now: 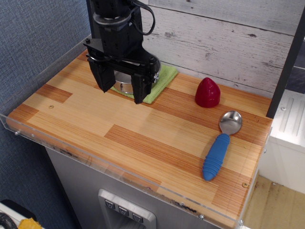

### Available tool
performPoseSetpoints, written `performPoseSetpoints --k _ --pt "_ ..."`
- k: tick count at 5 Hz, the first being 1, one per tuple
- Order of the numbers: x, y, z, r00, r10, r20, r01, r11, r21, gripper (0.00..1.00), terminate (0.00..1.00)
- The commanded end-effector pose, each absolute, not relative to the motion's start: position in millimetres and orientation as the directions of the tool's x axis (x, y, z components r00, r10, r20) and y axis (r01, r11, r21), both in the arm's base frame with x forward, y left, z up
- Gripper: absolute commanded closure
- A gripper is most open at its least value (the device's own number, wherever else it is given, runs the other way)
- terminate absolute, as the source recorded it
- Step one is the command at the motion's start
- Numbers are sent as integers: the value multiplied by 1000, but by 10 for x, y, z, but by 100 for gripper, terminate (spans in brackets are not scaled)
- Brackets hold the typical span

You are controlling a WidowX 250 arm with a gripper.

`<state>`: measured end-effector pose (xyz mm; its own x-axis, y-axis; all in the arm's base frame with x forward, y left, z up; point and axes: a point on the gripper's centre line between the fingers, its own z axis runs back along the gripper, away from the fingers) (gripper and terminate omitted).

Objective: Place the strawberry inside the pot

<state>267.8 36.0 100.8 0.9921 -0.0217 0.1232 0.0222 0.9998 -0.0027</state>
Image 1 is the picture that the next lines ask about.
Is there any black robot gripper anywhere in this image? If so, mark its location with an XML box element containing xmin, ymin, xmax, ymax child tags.
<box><xmin>84</xmin><ymin>23</ymin><xmax>158</xmax><ymax>104</ymax></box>

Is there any red plastic strawberry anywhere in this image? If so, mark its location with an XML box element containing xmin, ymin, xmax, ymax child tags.
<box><xmin>195</xmin><ymin>77</ymin><xmax>221</xmax><ymax>108</ymax></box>

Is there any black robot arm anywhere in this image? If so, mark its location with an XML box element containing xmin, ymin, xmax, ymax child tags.
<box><xmin>84</xmin><ymin>0</ymin><xmax>161</xmax><ymax>104</ymax></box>

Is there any small steel pot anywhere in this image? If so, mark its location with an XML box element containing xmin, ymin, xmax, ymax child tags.
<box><xmin>114</xmin><ymin>57</ymin><xmax>161</xmax><ymax>94</ymax></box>

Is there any green folded cloth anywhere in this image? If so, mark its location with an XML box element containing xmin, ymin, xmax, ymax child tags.
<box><xmin>111</xmin><ymin>65</ymin><xmax>178</xmax><ymax>104</ymax></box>

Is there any clear acrylic table guard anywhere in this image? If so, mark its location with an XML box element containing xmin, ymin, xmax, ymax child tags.
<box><xmin>7</xmin><ymin>34</ymin><xmax>275</xmax><ymax>228</ymax></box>

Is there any grey toy fridge cabinet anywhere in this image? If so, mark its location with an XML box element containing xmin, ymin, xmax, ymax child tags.
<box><xmin>46</xmin><ymin>148</ymin><xmax>216</xmax><ymax>229</ymax></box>

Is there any silver dispenser button panel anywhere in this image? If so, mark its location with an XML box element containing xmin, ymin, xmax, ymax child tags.
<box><xmin>98</xmin><ymin>189</ymin><xmax>157</xmax><ymax>229</ymax></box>

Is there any yellow object at corner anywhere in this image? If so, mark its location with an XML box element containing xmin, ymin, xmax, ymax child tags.
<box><xmin>18</xmin><ymin>218</ymin><xmax>42</xmax><ymax>229</ymax></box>

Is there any white ribbed side counter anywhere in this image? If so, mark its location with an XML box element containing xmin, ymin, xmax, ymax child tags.
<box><xmin>258</xmin><ymin>90</ymin><xmax>305</xmax><ymax>193</ymax></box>

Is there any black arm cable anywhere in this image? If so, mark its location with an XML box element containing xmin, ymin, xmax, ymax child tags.
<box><xmin>128</xmin><ymin>0</ymin><xmax>156</xmax><ymax>36</ymax></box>

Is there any left black frame post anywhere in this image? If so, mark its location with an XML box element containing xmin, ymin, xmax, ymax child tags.
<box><xmin>86</xmin><ymin>0</ymin><xmax>95</xmax><ymax>38</ymax></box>

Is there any black frame post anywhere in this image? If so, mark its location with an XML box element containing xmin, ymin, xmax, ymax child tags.
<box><xmin>266</xmin><ymin>9</ymin><xmax>305</xmax><ymax>118</ymax></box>
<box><xmin>86</xmin><ymin>0</ymin><xmax>95</xmax><ymax>38</ymax></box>

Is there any blue handled metal spoon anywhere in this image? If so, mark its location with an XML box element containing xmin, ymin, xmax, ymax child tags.
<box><xmin>202</xmin><ymin>111</ymin><xmax>242</xmax><ymax>181</ymax></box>

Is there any right black frame post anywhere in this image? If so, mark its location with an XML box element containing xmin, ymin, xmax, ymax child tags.
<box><xmin>266</xmin><ymin>9</ymin><xmax>305</xmax><ymax>118</ymax></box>

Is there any black corrugated hose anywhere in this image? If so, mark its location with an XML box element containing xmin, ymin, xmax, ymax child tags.
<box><xmin>0</xmin><ymin>213</ymin><xmax>18</xmax><ymax>229</ymax></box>

